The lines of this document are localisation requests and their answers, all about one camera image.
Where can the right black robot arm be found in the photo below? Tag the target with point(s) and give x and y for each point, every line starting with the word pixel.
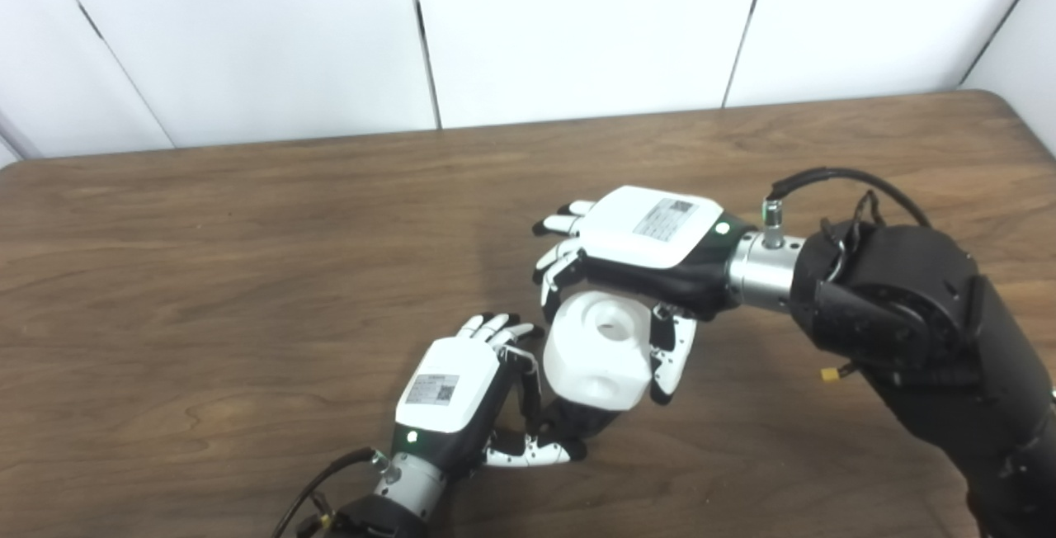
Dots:
pixel 924 299

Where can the white polyhedral block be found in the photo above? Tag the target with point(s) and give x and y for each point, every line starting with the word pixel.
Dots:
pixel 598 361

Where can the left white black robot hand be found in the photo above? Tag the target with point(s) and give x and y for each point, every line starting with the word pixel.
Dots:
pixel 445 389

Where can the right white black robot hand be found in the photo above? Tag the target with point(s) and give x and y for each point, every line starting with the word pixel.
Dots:
pixel 652 233

